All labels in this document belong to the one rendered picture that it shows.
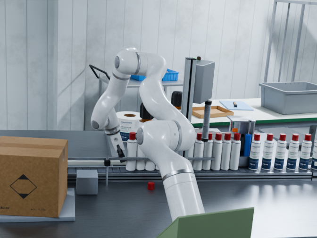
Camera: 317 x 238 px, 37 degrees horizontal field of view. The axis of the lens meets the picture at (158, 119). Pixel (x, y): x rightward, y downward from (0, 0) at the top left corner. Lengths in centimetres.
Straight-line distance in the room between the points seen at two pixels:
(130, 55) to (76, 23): 325
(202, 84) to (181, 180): 69
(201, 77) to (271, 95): 225
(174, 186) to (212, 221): 21
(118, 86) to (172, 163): 65
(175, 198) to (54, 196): 58
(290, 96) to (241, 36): 215
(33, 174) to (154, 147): 55
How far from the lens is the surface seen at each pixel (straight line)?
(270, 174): 267
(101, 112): 227
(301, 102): 445
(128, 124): 290
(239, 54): 635
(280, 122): 421
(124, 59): 197
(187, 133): 179
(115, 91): 226
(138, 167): 249
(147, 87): 190
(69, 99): 533
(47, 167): 198
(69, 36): 521
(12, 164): 201
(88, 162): 250
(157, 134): 172
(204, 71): 225
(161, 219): 212
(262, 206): 237
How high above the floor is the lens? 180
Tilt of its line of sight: 15 degrees down
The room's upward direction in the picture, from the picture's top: 4 degrees clockwise
